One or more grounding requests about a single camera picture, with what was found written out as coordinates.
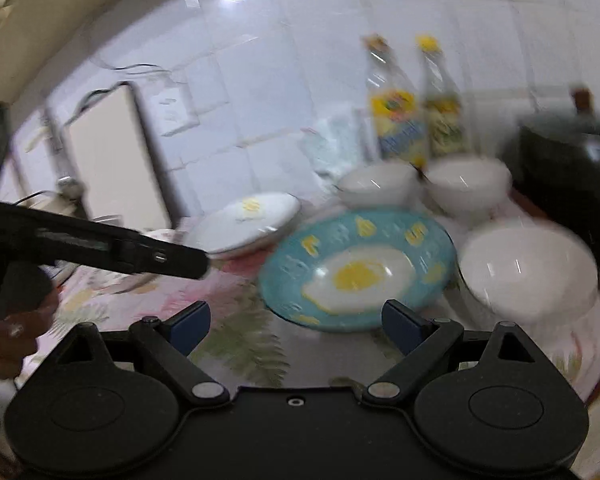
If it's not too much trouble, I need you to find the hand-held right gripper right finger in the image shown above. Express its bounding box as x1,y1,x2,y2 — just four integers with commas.
362,299,538,407

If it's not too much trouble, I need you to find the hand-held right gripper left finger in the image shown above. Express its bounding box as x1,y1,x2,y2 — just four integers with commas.
55,300,231,407

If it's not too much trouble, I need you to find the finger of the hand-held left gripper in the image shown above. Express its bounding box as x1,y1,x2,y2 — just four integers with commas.
114,232,212,282

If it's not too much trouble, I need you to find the blue plate with egg print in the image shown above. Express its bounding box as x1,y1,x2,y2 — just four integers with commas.
257,209,458,333

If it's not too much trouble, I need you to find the white plate with yellow print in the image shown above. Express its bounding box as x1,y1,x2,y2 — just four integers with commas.
187,192,302,256

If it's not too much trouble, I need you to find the white bowl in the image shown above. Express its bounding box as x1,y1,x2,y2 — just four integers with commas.
422,156,513,216
457,225,600,323
337,162,420,211

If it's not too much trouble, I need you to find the person's left hand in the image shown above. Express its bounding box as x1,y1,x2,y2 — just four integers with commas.
0,305,42,377

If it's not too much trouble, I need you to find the floral tablecloth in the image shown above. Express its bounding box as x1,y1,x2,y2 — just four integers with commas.
40,200,600,406

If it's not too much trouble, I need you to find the white board with dark edge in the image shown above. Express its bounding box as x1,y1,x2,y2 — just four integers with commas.
62,81,173,233

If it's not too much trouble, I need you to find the white salt bag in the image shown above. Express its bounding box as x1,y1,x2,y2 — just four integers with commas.
297,110,368,176

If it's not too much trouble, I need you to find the cooking wine bottle yellow label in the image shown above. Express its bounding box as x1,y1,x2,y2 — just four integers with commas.
362,34,428,168

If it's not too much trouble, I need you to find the clear vinegar bottle yellow cap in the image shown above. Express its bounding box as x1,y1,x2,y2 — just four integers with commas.
415,35,476,161

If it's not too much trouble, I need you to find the black cooking pot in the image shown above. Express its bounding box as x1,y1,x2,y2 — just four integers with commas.
502,120,600,281

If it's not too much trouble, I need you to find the glass pot lid wooden knob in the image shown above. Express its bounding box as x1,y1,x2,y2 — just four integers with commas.
517,85,600,137

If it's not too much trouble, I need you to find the white wall socket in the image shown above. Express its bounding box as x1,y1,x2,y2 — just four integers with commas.
150,85,201,136

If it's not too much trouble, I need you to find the thin wall cable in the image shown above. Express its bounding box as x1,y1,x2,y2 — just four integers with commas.
67,62,181,126

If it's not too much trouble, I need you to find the beige wall cabinet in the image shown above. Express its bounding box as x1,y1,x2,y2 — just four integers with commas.
0,0,261,106

